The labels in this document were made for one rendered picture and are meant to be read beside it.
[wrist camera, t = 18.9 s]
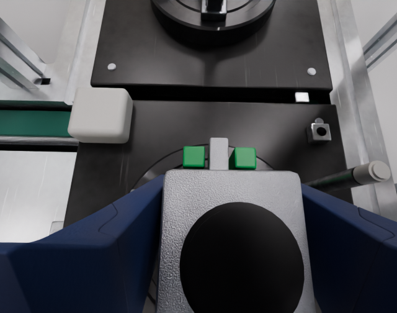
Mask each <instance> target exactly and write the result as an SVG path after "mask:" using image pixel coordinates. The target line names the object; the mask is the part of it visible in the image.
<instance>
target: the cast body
mask: <svg viewBox="0 0 397 313"><path fill-rule="evenodd" d="M155 313H316V308H315V302H314V292H313V282H312V276H311V266H310V256H309V250H308V241H307V234H306V225H305V215H304V209H303V199H302V193H301V183H300V178H299V175H298V174H297V173H294V172H292V171H268V170H229V156H228V139H227V138H210V140H209V144H208V169H207V170H193V169H172V170H169V171H167V172H166V174H165V175H164V178H163V196H162V206H161V226H160V236H159V256H158V275H157V286H156V305H155Z"/></svg>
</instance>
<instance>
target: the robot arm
mask: <svg viewBox="0 0 397 313"><path fill-rule="evenodd" d="M163 178H164V175H159V176H158V177H156V178H155V179H152V180H151V181H149V182H147V183H146V184H144V185H142V186H140V187H139V188H137V189H135V190H134V191H132V192H130V193H128V194H127V195H125V196H124V197H121V198H120V199H118V200H116V201H115V202H113V203H112V204H109V205H108V206H106V207H104V208H103V209H101V210H99V211H97V212H95V213H93V214H91V215H89V216H87V217H85V218H83V219H81V220H79V221H77V222H75V223H73V224H71V225H69V226H67V227H65V228H63V229H61V230H59V231H57V232H55V233H53V234H51V235H49V236H47V237H44V238H41V239H40V240H36V241H34V242H29V243H25V242H0V313H142V312H143V308H144V304H145V301H146V297H147V293H148V290H149V286H150V282H151V278H152V275H153V271H154V267H155V264H156V260H157V258H158V253H159V236H160V226H161V206H162V196H163ZM301 193H302V199H303V209H304V215H305V225H306V234H307V241H308V250H309V256H310V266H311V276H312V282H313V292H314V296H315V298H316V300H317V303H318V305H319V307H320V309H321V312H322V313H397V222H395V221H393V220H390V219H387V218H386V217H383V216H380V215H378V214H375V213H373V212H370V211H368V210H365V209H362V208H361V207H357V206H355V205H353V204H351V203H349V202H346V201H343V200H341V199H339V198H336V197H334V196H332V195H329V194H326V193H324V192H322V191H319V190H317V189H315V188H312V187H310V186H307V185H305V184H303V183H301Z"/></svg>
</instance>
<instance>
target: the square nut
mask: <svg viewBox="0 0 397 313"><path fill-rule="evenodd" d="M306 132H307V137H308V143H322V144H325V143H328V142H329V141H331V134H330V129H329V124H310V125H309V126H308V127H307V128H306ZM317 133H319V134H320V135H318V134H317Z"/></svg>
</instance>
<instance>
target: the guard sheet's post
mask: <svg viewBox="0 0 397 313"><path fill-rule="evenodd" d="M45 67H46V63H45V62H44V61H43V60H42V59H41V58H40V57H39V56H38V55H37V54H36V53H35V52H34V51H33V50H32V49H31V48H30V47H29V46H28V45H27V44H26V43H25V42H24V41H23V40H22V39H21V38H20V37H19V36H18V35H17V34H16V33H15V32H14V31H13V30H12V29H11V28H10V27H9V26H8V25H7V24H6V23H5V22H4V21H3V20H2V19H1V18H0V82H2V83H4V84H5V85H6V86H8V87H9V88H17V89H22V87H23V85H24V86H25V87H26V88H28V89H40V86H41V83H42V78H41V77H40V76H39V74H44V72H45Z"/></svg>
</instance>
